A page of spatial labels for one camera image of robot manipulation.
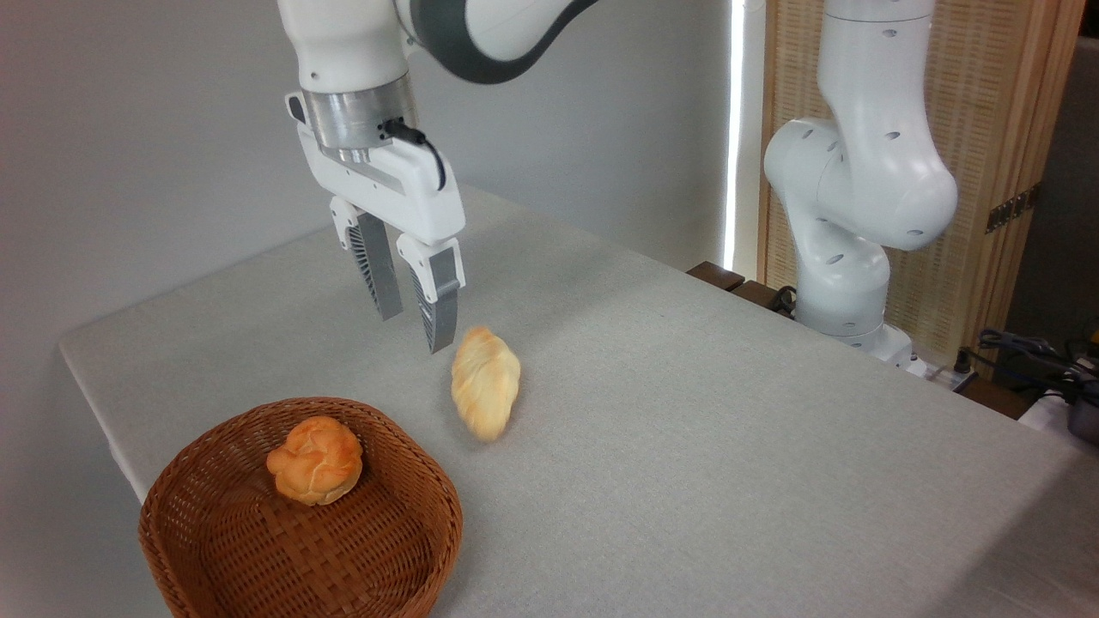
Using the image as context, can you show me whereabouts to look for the dark brown wooden block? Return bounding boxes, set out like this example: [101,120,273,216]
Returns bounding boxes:
[730,280,795,318]
[687,261,746,293]

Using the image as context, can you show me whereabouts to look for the dark metal screen hinge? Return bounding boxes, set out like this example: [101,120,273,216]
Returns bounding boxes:
[985,185,1041,234]

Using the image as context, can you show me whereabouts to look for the brown wicker basket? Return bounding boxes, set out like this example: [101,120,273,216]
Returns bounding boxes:
[138,397,464,618]

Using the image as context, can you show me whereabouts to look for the round orange bread bun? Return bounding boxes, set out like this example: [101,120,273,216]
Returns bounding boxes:
[265,416,364,506]

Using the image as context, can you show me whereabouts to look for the long pale bread loaf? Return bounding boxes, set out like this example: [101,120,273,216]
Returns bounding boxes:
[451,324,522,443]

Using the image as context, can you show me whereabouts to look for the tangled black cables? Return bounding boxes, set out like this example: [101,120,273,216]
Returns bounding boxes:
[957,329,1099,404]

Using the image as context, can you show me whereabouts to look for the grey tablecloth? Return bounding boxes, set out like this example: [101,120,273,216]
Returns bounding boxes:
[58,180,1099,618]

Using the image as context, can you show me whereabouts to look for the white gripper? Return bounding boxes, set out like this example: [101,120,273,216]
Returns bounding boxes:
[296,123,467,354]

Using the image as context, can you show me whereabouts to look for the white power strip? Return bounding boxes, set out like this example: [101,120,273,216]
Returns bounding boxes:
[923,360,980,394]

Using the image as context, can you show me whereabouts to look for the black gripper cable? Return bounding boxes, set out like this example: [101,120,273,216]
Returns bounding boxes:
[380,118,447,191]

